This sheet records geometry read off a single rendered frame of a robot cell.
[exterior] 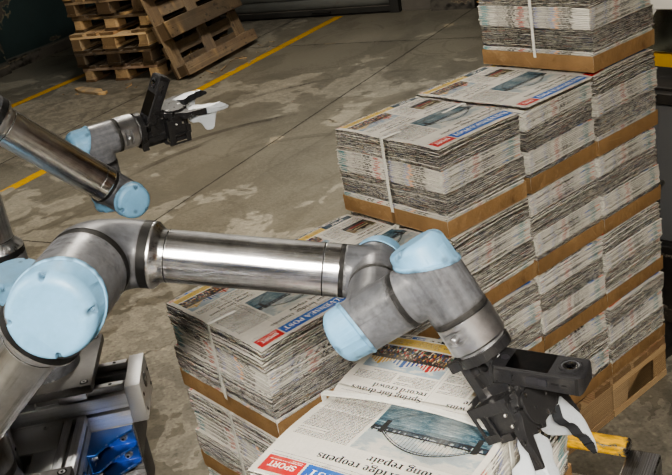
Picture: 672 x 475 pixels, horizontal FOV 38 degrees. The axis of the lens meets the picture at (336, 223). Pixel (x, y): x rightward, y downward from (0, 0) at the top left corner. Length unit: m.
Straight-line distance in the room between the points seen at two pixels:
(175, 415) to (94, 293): 2.23
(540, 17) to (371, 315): 1.64
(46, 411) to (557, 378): 1.25
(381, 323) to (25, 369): 0.47
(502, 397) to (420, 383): 0.22
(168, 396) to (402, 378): 2.21
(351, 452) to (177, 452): 2.01
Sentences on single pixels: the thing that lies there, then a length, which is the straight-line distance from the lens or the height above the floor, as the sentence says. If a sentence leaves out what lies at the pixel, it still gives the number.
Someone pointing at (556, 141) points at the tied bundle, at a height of 0.94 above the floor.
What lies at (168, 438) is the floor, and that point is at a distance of 3.34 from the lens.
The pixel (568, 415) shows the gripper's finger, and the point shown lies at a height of 1.05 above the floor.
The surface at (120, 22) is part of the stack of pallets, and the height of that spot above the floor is 0.48.
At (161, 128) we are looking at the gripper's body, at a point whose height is 1.20.
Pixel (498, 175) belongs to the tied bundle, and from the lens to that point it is 2.39.
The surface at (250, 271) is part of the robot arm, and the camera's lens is 1.33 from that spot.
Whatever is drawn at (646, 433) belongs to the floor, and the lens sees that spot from 3.04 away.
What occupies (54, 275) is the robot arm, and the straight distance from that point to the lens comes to 1.24.
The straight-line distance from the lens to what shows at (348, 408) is 1.38.
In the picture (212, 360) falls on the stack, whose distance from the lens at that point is 2.20.
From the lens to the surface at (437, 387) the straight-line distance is 1.39.
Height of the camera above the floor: 1.78
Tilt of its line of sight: 22 degrees down
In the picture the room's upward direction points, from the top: 10 degrees counter-clockwise
